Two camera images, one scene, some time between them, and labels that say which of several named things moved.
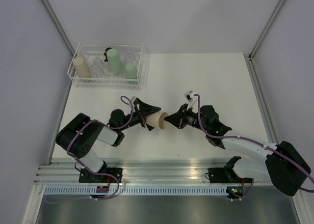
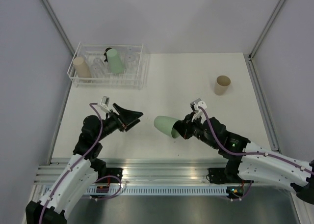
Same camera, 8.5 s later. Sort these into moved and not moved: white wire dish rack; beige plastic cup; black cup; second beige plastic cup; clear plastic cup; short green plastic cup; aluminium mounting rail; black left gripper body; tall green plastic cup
Moved: beige plastic cup; short green plastic cup; black left gripper body
Not moved: white wire dish rack; black cup; tall green plastic cup; clear plastic cup; aluminium mounting rail; second beige plastic cup
